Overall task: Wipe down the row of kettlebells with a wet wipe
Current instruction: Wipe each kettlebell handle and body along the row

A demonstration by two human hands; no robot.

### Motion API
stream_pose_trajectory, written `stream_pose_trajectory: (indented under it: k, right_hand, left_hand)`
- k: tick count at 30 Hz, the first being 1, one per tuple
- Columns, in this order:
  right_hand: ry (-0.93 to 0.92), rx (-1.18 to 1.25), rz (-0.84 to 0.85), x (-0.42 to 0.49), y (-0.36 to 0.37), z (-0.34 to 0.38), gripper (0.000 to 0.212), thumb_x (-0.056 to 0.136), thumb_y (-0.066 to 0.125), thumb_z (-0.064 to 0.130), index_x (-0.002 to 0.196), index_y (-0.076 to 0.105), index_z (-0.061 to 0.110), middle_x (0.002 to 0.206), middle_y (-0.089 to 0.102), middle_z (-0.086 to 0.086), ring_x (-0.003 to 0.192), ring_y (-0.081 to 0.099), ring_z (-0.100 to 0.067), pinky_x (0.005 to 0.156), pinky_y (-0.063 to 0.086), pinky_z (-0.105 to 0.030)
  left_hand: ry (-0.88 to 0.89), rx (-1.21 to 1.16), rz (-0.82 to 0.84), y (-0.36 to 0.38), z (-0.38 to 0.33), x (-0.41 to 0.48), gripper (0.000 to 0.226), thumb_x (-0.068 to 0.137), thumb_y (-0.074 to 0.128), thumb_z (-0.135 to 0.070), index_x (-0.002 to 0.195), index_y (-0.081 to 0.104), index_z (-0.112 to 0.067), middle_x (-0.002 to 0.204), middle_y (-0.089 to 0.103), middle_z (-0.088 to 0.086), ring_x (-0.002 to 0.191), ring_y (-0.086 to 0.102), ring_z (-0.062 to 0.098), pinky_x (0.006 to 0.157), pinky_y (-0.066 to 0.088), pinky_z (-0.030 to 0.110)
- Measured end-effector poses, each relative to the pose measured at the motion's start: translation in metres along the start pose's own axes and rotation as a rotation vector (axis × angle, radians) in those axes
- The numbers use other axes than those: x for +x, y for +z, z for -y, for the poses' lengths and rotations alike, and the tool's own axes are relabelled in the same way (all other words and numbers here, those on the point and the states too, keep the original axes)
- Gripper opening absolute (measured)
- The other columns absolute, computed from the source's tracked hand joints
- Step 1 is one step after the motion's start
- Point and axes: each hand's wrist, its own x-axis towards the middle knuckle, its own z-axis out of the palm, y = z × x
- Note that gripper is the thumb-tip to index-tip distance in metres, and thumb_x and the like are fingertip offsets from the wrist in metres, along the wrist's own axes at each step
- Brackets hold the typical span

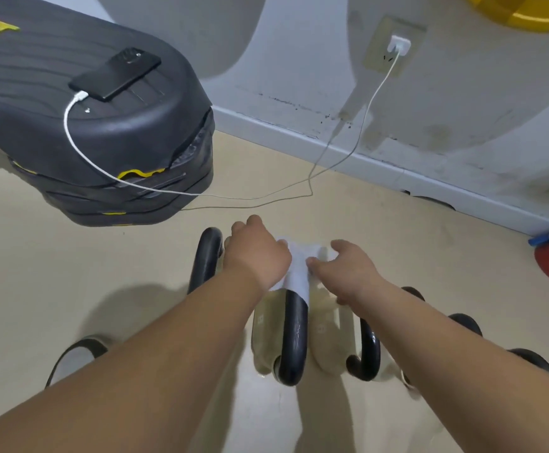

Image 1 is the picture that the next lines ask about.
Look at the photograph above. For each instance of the person's right hand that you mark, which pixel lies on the person's right hand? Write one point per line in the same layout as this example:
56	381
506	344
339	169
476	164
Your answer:
352	275

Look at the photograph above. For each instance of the person's left hand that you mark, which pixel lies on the person's left hand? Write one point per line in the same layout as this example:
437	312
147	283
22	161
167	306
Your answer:
258	252

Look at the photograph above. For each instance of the person's right thumb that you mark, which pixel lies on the person's right thumb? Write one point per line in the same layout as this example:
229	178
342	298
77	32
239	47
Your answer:
318	265

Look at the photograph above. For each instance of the person's left fingers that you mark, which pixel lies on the person's left fingers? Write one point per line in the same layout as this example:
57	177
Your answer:
236	232

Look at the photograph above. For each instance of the white cleaning cloth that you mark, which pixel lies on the white cleaning cloth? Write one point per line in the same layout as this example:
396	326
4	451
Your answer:
298	273

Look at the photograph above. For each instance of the black tubular push-up bar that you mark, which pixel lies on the black tubular push-up bar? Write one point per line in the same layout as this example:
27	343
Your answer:
465	323
295	334

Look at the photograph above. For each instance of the person's left forearm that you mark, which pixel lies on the person's left forearm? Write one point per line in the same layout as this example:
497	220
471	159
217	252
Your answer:
152	367

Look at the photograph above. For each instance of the person's right forearm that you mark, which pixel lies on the person's right forearm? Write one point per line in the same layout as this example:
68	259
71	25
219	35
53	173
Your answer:
468	367

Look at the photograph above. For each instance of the black yellow step riser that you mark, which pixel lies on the black yellow step riser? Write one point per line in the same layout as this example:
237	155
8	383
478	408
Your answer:
192	155
161	209

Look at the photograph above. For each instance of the person's left beige shoe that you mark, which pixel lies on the person's left beige shoe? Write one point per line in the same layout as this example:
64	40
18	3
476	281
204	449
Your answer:
264	339

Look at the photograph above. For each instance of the white baseboard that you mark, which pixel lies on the white baseboard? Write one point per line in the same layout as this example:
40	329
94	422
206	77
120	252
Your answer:
373	165

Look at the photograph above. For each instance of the black smartphone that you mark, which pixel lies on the black smartphone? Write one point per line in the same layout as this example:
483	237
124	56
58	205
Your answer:
116	73

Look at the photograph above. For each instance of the black and white slipper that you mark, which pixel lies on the black and white slipper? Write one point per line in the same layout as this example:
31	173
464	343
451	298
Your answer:
74	358

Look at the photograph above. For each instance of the white charger plug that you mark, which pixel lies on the white charger plug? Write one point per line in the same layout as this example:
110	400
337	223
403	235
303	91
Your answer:
400	44

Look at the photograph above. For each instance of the black aerobic step platform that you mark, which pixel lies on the black aerobic step platform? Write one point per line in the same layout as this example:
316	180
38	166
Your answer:
43	84

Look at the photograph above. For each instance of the yellow weight plate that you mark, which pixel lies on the yellow weight plate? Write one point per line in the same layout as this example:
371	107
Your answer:
524	11

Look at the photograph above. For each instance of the beige wall outlet plate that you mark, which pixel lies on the beige wall outlet plate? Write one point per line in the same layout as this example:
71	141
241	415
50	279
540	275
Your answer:
379	51

